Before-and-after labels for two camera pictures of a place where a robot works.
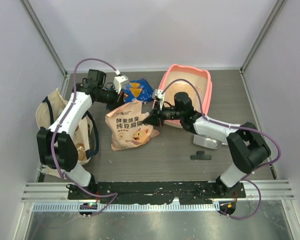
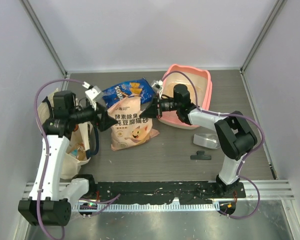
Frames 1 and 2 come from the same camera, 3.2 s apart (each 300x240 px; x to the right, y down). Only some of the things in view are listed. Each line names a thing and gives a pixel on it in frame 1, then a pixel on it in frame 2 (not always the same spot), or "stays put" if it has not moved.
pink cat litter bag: x=126 y=128 stays put
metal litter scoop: x=207 y=141 stays put
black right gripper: x=156 y=117 to x=151 y=111
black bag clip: x=200 y=156 stays put
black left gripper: x=118 y=100 to x=105 y=121
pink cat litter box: x=200 y=78 stays put
